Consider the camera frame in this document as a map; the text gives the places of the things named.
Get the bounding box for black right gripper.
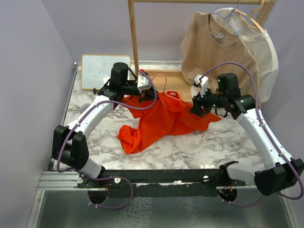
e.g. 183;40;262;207
190;85;228;116

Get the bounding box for orange t-shirt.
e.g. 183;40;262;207
117;91;221;154

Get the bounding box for pink wire hanger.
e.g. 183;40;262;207
152;74;180;100

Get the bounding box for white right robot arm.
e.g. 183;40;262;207
190;73;304;196

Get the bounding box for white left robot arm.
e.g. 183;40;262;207
52;62;157;188

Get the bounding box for beige t-shirt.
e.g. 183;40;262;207
181;12;260;96

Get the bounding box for white t-shirt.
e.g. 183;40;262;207
224;11;278;103

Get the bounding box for wooden hanger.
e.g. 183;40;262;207
235;0;265;33

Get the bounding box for wooden clothes rack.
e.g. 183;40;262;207
127;0;277;108

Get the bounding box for small whiteboard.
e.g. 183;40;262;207
81;54;131;90

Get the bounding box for small clear plastic cup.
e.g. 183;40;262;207
81;103;90;112

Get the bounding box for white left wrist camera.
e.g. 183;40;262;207
137;75;151;93

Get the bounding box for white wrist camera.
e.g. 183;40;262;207
137;75;151;93
193;74;209;97

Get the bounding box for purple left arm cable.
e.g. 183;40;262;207
56;70;159;210

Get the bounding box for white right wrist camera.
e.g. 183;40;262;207
193;74;209;97

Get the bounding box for black mounting rail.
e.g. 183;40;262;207
78;169;245;198

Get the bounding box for blue wire hanger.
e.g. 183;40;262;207
210;1;240;45

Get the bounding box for aluminium table frame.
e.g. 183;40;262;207
26;62;300;228

